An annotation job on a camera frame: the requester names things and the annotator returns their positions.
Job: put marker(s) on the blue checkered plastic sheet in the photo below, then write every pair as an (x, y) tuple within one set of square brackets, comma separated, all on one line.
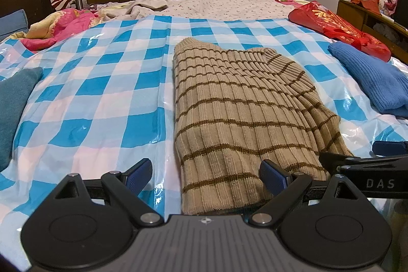
[(95, 93)]

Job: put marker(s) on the pink floral blanket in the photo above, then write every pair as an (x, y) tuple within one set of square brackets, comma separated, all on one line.
[(60, 26)]

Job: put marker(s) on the wooden desk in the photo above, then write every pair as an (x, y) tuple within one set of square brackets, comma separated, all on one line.
[(353, 12)]

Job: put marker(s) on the blue pillow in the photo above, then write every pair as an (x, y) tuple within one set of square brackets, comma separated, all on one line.
[(12, 25)]

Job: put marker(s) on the beige crumpled cloth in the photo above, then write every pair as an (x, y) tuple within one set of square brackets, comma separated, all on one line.
[(140, 7)]

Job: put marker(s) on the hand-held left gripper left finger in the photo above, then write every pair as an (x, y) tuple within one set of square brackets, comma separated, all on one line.
[(140, 174)]

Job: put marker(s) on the black monitor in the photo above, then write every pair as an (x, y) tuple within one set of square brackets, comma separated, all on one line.
[(402, 7)]

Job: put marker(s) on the teal cloth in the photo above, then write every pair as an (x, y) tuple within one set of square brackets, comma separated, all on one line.
[(12, 112)]

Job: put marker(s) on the red striped cloth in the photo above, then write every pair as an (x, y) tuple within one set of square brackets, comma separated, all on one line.
[(62, 1)]

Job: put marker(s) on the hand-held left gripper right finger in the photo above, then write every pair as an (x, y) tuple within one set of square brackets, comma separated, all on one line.
[(273, 178)]

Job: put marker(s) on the grey folded clothes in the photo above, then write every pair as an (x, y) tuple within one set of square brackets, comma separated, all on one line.
[(385, 31)]

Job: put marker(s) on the white floral bed sheet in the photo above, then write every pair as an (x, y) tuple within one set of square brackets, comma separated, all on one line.
[(223, 6)]

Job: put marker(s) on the beige striped knit sweater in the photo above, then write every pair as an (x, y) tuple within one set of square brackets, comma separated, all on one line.
[(229, 112)]

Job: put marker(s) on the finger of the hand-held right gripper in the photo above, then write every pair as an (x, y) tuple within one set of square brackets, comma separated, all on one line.
[(334, 159), (390, 148)]

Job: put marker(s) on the red plastic bag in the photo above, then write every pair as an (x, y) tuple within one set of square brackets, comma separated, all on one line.
[(338, 25)]

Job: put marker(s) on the metal flask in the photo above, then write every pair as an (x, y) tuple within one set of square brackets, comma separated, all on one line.
[(78, 0)]

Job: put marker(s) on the blue knit sweater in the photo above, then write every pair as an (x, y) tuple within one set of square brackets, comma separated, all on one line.
[(373, 77)]

